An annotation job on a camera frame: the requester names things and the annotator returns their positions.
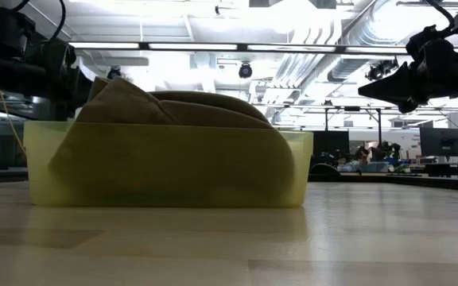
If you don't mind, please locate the black curved handle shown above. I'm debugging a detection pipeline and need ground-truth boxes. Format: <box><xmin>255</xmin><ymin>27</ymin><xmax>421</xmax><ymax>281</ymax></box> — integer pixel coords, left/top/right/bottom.
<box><xmin>309</xmin><ymin>163</ymin><xmax>342</xmax><ymax>183</ymax></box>

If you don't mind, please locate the black overhead camera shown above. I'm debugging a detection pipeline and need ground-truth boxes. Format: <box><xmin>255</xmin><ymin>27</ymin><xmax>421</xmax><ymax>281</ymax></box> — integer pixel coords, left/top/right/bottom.
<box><xmin>238</xmin><ymin>61</ymin><xmax>254</xmax><ymax>79</ymax></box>

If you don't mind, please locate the beige cap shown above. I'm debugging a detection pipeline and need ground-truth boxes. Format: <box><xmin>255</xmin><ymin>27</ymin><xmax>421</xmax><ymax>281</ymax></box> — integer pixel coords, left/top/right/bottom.
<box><xmin>148</xmin><ymin>90</ymin><xmax>272</xmax><ymax>125</ymax></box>
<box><xmin>48</xmin><ymin>76</ymin><xmax>296</xmax><ymax>199</ymax></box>

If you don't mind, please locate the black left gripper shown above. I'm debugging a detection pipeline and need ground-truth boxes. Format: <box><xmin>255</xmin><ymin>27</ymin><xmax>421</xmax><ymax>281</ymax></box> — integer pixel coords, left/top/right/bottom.
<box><xmin>33</xmin><ymin>38</ymin><xmax>95</xmax><ymax>121</ymax></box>

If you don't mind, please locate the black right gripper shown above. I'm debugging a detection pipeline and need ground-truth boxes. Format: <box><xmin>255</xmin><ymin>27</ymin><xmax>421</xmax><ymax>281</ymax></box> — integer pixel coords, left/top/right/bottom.
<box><xmin>357</xmin><ymin>25</ymin><xmax>458</xmax><ymax>114</ymax></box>

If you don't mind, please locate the black metal stand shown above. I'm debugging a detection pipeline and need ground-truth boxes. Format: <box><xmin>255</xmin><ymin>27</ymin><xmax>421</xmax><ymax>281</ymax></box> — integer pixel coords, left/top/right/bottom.
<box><xmin>323</xmin><ymin>106</ymin><xmax>383</xmax><ymax>146</ymax></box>

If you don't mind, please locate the overhead light bar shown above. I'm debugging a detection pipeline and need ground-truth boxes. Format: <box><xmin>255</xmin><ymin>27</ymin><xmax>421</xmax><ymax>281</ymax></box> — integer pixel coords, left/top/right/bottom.
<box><xmin>68</xmin><ymin>41</ymin><xmax>409</xmax><ymax>55</ymax></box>

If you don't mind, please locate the yellow plastic bin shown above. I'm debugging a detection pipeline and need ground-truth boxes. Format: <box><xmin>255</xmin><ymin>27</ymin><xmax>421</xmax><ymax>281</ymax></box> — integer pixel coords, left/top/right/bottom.
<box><xmin>22</xmin><ymin>120</ymin><xmax>315</xmax><ymax>209</ymax></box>

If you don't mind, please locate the person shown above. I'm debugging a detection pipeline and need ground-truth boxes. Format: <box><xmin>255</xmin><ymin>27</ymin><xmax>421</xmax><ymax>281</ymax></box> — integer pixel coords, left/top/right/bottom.
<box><xmin>371</xmin><ymin>141</ymin><xmax>398</xmax><ymax>162</ymax></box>
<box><xmin>355</xmin><ymin>145</ymin><xmax>371</xmax><ymax>166</ymax></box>

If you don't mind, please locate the black ceiling spotlight cluster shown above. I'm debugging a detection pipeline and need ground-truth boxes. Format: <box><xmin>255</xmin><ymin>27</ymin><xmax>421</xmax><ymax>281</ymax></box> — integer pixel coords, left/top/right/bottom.
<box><xmin>365</xmin><ymin>57</ymin><xmax>399</xmax><ymax>83</ymax></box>

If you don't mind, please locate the yellow extension cord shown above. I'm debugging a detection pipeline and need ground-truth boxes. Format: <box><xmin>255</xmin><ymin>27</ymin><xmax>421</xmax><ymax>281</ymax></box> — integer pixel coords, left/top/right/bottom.
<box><xmin>0</xmin><ymin>90</ymin><xmax>28</xmax><ymax>160</ymax></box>

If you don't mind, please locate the dark computer monitor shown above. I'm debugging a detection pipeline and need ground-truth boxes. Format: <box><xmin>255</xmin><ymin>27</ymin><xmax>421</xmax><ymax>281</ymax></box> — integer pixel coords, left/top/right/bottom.
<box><xmin>312</xmin><ymin>129</ymin><xmax>351</xmax><ymax>168</ymax></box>
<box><xmin>418</xmin><ymin>126</ymin><xmax>458</xmax><ymax>158</ymax></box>

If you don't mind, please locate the silver ventilation duct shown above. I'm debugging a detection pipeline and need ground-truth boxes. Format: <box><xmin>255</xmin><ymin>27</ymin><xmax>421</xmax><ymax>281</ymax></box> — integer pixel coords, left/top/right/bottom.
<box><xmin>270</xmin><ymin>0</ymin><xmax>378</xmax><ymax>101</ymax></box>

